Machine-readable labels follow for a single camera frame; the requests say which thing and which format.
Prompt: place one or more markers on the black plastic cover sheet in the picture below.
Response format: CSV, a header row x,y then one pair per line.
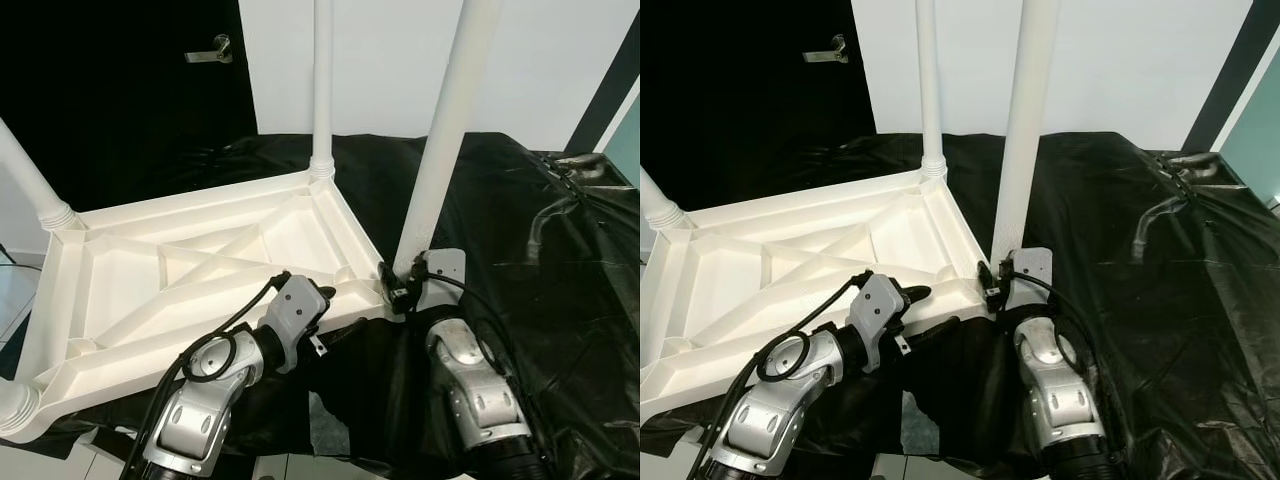
x,y
560,350
1190,350

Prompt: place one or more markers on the pale tape patch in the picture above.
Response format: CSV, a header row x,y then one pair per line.
x,y
328,430

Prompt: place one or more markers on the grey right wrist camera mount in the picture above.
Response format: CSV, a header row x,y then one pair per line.
x,y
445,268
1032,268

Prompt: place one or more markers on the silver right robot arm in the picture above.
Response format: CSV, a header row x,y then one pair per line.
x,y
480,400
1060,400

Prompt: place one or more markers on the teal glass panel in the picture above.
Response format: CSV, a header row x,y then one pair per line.
x,y
628,145
1260,145

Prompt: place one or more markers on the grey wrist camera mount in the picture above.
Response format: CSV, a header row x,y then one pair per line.
x,y
878,305
1032,268
445,268
295,305

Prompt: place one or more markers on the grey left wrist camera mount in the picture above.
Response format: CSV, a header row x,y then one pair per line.
x,y
295,305
878,305

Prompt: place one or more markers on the black window frame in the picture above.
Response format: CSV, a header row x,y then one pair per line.
x,y
612,85
1228,75

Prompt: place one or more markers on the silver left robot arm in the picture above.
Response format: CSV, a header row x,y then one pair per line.
x,y
200,420
780,410

